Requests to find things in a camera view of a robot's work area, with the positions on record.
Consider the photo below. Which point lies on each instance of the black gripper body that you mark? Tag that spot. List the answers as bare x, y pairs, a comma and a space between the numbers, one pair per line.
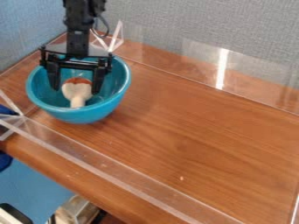
76, 53

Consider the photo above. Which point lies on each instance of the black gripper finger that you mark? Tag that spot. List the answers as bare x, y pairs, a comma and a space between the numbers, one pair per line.
53, 74
97, 79

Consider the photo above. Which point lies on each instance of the white brown toy mushroom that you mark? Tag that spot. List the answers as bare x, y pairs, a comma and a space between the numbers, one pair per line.
76, 90

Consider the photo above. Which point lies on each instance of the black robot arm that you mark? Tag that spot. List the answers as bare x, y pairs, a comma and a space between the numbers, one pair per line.
83, 16

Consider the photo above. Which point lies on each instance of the blue ceramic bowl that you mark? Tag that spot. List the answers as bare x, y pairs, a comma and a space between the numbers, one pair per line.
51, 101

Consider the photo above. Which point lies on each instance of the dark blue object at left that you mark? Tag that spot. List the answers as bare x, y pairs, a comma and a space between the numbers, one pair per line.
5, 159

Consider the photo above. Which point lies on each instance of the clear acrylic front barrier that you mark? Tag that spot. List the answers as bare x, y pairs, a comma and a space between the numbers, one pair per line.
135, 197

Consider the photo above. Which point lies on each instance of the clear acrylic barrier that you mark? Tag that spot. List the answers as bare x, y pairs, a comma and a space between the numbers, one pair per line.
135, 197
260, 80

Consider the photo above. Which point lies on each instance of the clear acrylic back barrier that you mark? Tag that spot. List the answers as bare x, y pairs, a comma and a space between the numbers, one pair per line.
260, 80

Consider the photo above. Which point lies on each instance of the grey box under table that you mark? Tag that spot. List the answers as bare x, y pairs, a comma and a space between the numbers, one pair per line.
76, 211

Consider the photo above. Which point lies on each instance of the black white object bottom left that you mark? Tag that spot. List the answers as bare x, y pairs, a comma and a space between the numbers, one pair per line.
12, 216

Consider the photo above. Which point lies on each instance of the clear acrylic corner bracket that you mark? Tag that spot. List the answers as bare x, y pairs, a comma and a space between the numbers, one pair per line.
109, 43

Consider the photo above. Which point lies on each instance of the clear acrylic left bracket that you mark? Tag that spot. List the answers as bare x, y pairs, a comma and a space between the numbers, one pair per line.
12, 121

